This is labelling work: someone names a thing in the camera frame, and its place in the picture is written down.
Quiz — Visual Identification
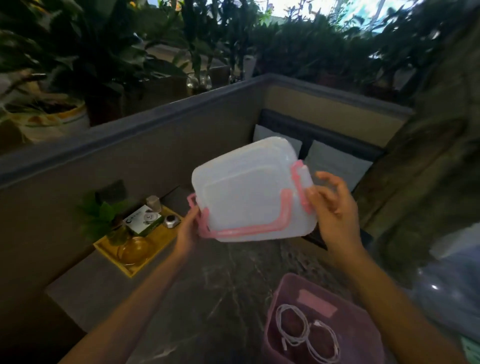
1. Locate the person's right forearm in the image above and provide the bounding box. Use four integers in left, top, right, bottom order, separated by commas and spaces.
325, 240, 467, 364

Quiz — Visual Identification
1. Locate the hedge of green plants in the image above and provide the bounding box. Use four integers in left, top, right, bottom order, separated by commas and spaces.
210, 0, 456, 104

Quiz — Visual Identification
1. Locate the white plastic lid pink handle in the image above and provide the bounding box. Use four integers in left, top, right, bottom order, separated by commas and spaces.
187, 136, 319, 243

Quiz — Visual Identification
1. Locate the white and yellow flower pot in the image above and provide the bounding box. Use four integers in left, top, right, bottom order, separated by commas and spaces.
3, 97, 91, 144

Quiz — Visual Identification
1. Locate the person's left forearm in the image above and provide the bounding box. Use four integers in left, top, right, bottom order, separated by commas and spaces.
59, 250, 190, 364

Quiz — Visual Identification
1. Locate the clear bluish plastic bag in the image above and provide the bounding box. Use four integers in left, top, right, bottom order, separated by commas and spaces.
409, 223, 480, 344

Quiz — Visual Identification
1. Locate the large leafy green plant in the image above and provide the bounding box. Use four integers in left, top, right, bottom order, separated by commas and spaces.
0, 0, 189, 126

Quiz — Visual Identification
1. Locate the person's left hand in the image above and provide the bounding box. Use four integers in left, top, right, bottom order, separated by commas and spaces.
174, 205, 202, 256

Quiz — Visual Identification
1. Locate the small green plant in vase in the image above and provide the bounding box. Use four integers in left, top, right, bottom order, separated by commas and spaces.
75, 191, 132, 247

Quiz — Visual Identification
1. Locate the yellow wooden tray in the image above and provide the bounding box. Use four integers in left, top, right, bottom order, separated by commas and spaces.
93, 205, 184, 279

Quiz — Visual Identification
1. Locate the large white cushion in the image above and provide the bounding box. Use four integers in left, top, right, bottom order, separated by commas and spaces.
304, 140, 374, 192

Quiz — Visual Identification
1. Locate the white and green box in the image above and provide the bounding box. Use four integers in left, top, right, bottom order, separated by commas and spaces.
122, 205, 164, 237

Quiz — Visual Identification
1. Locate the pink rectangular label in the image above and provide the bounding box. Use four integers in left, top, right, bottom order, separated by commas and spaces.
298, 289, 338, 319

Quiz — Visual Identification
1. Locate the white coiled cable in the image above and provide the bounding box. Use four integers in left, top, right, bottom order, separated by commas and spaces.
305, 319, 341, 364
275, 304, 311, 352

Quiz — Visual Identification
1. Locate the pink plastic storage box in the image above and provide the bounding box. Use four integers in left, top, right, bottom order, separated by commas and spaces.
261, 272, 387, 364

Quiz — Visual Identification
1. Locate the person's right hand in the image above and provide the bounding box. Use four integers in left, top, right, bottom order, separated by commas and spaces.
304, 171, 364, 252

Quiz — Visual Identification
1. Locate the clear glass bowl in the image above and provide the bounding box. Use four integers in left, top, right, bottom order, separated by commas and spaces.
116, 236, 157, 266

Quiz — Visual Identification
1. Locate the glass vase with stems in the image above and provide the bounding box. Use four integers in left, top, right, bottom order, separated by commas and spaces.
186, 70, 213, 95

